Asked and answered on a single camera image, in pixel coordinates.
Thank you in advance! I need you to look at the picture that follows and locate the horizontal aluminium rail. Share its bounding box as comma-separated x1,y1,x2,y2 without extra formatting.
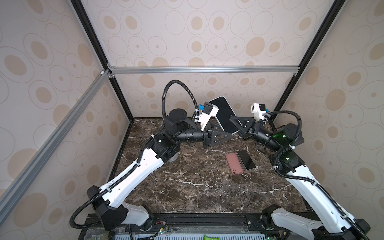
110,65,300,75

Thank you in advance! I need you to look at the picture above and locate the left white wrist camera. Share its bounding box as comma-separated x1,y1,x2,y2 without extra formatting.
194,102,219,132

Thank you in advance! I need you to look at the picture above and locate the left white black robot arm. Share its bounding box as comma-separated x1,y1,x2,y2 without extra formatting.
69,80,232,231

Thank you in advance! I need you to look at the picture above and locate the diagonal aluminium rail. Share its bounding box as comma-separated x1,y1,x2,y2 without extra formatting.
1,69,112,225

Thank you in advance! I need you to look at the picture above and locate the pink phone case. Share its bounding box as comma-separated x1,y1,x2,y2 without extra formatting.
226,153,244,175

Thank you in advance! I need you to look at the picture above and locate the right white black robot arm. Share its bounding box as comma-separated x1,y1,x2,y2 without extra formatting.
229,111,371,240

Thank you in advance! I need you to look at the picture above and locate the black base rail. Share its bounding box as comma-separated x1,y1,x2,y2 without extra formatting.
83,205,331,240

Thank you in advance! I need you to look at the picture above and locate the green tag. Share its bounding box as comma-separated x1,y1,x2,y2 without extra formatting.
204,235,220,240

